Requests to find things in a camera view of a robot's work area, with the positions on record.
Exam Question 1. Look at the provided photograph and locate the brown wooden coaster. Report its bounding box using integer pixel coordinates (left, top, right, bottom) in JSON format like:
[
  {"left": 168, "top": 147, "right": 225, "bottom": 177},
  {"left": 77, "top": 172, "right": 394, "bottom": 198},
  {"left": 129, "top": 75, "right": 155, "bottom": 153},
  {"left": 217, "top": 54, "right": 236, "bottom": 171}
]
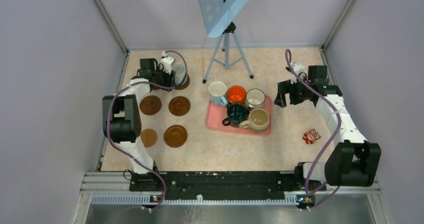
[
  {"left": 140, "top": 128, "right": 158, "bottom": 148},
  {"left": 163, "top": 125, "right": 188, "bottom": 148},
  {"left": 168, "top": 96, "right": 191, "bottom": 117},
  {"left": 139, "top": 95, "right": 162, "bottom": 116},
  {"left": 175, "top": 75, "right": 191, "bottom": 90}
]

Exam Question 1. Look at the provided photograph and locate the light blue mug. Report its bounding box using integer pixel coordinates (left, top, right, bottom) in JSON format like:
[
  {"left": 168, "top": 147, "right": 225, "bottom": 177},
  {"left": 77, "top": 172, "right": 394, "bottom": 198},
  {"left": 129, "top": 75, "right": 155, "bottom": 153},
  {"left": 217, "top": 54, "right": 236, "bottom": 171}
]
[{"left": 208, "top": 81, "right": 228, "bottom": 107}]

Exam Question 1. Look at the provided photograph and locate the white ribbed dark-rimmed mug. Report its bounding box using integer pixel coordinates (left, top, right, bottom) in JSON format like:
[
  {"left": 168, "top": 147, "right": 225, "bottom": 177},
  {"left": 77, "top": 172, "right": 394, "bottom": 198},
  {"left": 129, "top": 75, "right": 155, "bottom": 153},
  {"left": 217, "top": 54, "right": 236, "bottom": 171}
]
[{"left": 244, "top": 88, "right": 266, "bottom": 109}]

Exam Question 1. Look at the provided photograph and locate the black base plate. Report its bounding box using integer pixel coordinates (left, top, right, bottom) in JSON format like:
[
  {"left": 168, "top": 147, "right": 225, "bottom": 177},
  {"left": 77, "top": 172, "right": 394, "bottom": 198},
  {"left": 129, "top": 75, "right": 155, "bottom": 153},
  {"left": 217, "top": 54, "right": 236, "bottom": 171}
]
[{"left": 129, "top": 170, "right": 327, "bottom": 202}]

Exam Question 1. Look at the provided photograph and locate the orange mug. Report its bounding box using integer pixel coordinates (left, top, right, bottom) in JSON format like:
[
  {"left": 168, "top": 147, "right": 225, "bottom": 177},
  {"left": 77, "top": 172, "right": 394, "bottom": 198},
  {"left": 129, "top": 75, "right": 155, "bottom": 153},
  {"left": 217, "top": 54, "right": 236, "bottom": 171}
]
[{"left": 227, "top": 85, "right": 247, "bottom": 105}]

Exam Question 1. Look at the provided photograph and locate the pink plastic tray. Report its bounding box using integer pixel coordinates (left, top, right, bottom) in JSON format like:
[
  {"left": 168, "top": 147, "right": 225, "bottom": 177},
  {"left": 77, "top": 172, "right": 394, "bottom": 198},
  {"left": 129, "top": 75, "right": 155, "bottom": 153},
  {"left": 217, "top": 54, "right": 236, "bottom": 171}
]
[{"left": 204, "top": 95, "right": 273, "bottom": 137}]

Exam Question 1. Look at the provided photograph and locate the dark green mug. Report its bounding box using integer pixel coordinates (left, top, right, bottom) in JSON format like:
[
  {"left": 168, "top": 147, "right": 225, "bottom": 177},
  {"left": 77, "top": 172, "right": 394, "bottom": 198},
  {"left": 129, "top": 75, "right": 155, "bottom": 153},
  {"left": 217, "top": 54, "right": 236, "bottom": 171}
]
[{"left": 222, "top": 103, "right": 252, "bottom": 128}]

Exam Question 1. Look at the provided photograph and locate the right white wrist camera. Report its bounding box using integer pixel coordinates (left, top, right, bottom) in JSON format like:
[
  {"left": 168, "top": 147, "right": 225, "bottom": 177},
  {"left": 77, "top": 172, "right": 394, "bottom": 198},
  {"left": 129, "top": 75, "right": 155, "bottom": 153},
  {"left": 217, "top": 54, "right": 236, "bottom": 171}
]
[{"left": 289, "top": 62, "right": 306, "bottom": 84}]

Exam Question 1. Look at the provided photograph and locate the beige mug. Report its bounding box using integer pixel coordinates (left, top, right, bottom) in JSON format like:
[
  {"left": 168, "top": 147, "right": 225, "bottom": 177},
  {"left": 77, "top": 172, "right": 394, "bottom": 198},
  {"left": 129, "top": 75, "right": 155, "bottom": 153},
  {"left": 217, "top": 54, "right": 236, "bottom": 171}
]
[{"left": 238, "top": 108, "right": 271, "bottom": 133}]

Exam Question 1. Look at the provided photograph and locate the blue music stand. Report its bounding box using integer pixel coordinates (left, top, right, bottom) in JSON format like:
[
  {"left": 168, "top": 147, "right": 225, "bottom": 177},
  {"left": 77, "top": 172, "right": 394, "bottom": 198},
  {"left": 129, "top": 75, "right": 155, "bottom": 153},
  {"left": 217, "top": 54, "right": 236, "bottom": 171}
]
[{"left": 198, "top": 0, "right": 254, "bottom": 84}]

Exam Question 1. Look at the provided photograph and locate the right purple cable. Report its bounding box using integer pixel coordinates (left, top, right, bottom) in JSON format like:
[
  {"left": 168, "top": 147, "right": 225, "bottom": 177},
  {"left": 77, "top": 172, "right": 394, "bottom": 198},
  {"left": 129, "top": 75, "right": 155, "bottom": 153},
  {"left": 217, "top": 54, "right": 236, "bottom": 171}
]
[{"left": 285, "top": 48, "right": 342, "bottom": 211}]

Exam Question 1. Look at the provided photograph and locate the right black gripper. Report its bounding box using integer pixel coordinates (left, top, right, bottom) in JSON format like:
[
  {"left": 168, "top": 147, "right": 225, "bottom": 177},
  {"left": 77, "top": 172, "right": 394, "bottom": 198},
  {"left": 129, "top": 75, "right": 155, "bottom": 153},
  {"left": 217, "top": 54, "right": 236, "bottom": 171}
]
[{"left": 274, "top": 76, "right": 313, "bottom": 108}]

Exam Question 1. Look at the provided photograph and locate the red owl toy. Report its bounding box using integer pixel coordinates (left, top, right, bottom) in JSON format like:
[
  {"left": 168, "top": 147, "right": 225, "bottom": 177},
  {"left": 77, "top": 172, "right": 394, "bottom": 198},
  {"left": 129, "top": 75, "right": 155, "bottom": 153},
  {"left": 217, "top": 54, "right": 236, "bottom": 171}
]
[{"left": 302, "top": 128, "right": 321, "bottom": 145}]

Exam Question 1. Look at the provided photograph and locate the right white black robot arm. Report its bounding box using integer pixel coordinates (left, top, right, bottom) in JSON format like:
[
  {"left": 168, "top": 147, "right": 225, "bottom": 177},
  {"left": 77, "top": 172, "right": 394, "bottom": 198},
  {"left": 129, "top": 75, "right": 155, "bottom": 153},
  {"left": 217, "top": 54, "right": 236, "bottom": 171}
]
[{"left": 274, "top": 62, "right": 382, "bottom": 190}]

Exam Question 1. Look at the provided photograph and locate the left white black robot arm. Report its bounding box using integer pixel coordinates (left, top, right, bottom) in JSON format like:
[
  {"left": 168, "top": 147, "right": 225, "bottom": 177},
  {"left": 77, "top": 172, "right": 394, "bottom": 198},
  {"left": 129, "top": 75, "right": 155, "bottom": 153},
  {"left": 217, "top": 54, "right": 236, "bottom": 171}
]
[{"left": 101, "top": 56, "right": 176, "bottom": 191}]

